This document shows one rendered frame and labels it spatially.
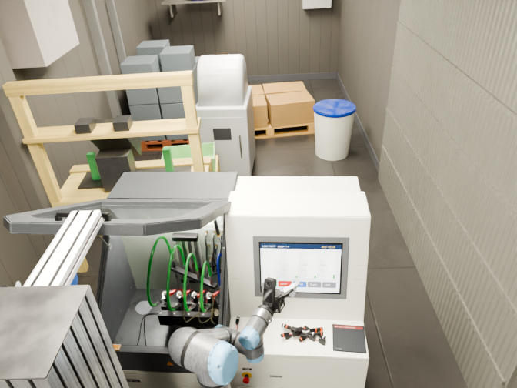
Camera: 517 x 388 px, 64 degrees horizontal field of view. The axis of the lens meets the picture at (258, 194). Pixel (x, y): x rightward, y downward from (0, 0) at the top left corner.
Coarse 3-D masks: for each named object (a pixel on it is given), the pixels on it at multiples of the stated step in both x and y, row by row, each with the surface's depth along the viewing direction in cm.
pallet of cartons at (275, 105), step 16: (256, 96) 622; (272, 96) 619; (288, 96) 616; (304, 96) 612; (256, 112) 596; (272, 112) 597; (288, 112) 601; (304, 112) 605; (256, 128) 610; (272, 128) 611
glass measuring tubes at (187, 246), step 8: (176, 240) 233; (184, 240) 233; (192, 240) 232; (176, 248) 238; (184, 248) 237; (192, 248) 239; (200, 248) 239; (184, 256) 241; (200, 256) 242; (192, 264) 243; (200, 264) 244; (192, 272) 250; (200, 272) 246; (192, 280) 250
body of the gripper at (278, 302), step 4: (276, 292) 171; (280, 292) 170; (276, 296) 169; (276, 300) 168; (280, 300) 171; (284, 300) 174; (276, 304) 169; (280, 304) 170; (284, 304) 174; (264, 308) 164; (268, 308) 164; (272, 308) 170; (276, 308) 171; (280, 308) 171; (272, 312) 165; (276, 312) 172; (280, 312) 171; (272, 316) 165
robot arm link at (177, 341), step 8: (184, 328) 134; (192, 328) 140; (216, 328) 161; (224, 328) 166; (176, 336) 130; (184, 336) 129; (216, 336) 153; (224, 336) 159; (232, 336) 165; (168, 344) 132; (176, 344) 128; (184, 344) 127; (232, 344) 164; (176, 352) 127; (176, 360) 128
